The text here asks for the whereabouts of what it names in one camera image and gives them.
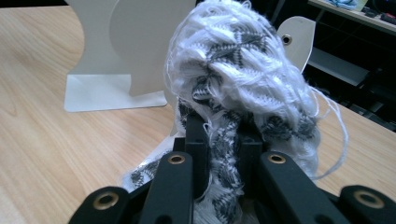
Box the light wooden background desk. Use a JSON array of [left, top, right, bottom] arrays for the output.
[[307, 0, 396, 36]]

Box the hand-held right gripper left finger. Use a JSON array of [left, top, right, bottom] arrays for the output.
[[173, 113, 210, 201]]

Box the grey metal shelf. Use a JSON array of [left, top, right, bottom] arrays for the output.
[[305, 46, 372, 88]]

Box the white black patterned knit cloth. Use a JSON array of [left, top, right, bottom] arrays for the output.
[[119, 0, 350, 224]]

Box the white expandable metal book rack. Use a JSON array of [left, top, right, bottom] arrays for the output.
[[63, 0, 318, 171]]

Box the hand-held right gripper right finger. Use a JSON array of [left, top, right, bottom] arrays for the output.
[[237, 120, 266, 199]]

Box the blue cloth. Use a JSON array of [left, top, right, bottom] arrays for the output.
[[326, 0, 360, 10]]

